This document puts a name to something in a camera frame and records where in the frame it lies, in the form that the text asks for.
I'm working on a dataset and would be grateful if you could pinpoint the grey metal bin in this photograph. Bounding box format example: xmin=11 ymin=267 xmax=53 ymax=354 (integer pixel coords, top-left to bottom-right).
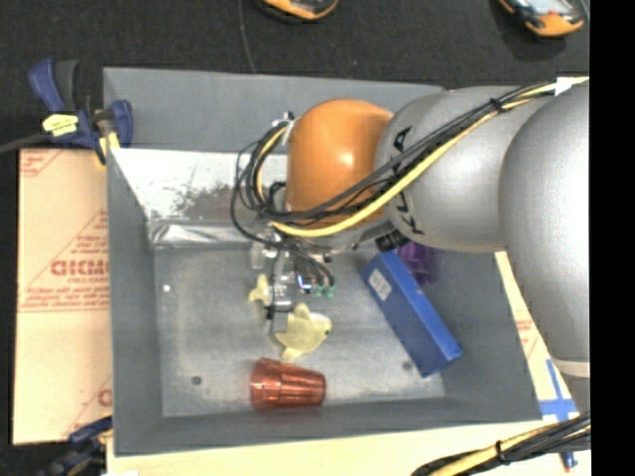
xmin=102 ymin=66 xmax=545 ymax=456

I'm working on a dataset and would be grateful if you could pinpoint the purple plastic thing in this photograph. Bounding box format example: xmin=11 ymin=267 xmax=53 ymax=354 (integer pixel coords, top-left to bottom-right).
xmin=398 ymin=239 xmax=442 ymax=288

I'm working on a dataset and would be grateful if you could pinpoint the brown cardboard board red print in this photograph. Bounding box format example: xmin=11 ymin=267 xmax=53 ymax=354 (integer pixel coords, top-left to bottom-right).
xmin=11 ymin=147 xmax=579 ymax=446

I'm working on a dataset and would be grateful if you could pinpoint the long blue box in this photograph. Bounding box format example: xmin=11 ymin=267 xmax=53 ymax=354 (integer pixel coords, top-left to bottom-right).
xmin=358 ymin=249 xmax=464 ymax=379

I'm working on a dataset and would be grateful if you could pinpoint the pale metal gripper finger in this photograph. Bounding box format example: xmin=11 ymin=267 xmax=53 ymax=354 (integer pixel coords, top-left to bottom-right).
xmin=268 ymin=309 xmax=300 ymax=338
xmin=269 ymin=285 xmax=295 ymax=312

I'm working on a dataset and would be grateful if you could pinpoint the pale yellow toy bird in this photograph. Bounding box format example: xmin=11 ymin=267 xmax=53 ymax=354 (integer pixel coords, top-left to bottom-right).
xmin=247 ymin=274 xmax=333 ymax=362

